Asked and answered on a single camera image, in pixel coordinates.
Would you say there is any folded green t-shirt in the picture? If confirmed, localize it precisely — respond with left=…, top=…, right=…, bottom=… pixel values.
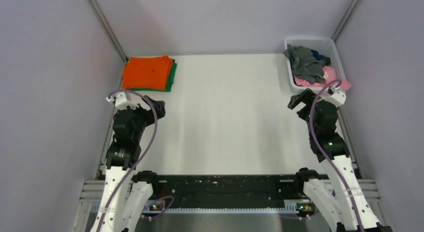
left=129, top=59, right=178, bottom=92

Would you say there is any aluminium frame rail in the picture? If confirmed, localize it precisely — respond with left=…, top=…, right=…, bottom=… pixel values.
left=79, top=180, right=105, bottom=202

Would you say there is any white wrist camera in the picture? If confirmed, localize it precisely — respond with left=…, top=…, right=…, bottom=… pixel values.
left=324, top=86, right=347, bottom=108
left=106, top=91, right=138, bottom=111

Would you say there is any pink t-shirt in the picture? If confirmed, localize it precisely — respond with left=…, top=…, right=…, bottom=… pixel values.
left=290, top=66, right=352, bottom=91

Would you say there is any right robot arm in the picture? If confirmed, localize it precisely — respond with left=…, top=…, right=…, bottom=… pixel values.
left=288, top=88, right=392, bottom=232

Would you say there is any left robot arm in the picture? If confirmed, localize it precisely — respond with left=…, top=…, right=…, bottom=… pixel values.
left=90, top=91, right=166, bottom=232

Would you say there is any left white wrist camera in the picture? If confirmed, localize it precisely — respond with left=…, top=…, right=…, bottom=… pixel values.
left=106, top=91, right=138, bottom=111

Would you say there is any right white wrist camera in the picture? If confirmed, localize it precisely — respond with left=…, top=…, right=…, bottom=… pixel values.
left=324, top=86, right=347, bottom=108

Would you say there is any white slotted cable duct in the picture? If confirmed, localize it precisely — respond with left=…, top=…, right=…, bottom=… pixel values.
left=141, top=203, right=302, bottom=215

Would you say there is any navy blue t-shirt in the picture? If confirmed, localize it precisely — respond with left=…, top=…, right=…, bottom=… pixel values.
left=310, top=49, right=331, bottom=67

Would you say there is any grey t-shirt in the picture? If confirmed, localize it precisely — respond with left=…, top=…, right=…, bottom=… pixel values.
left=283, top=44, right=324, bottom=74

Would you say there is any folded orange t-shirt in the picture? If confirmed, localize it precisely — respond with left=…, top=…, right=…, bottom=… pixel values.
left=122, top=55, right=173, bottom=90

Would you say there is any white plastic basket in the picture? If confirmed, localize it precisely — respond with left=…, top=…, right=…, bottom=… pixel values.
left=284, top=35, right=347, bottom=94

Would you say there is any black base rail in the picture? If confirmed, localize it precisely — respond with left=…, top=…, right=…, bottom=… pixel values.
left=150, top=174, right=307, bottom=209

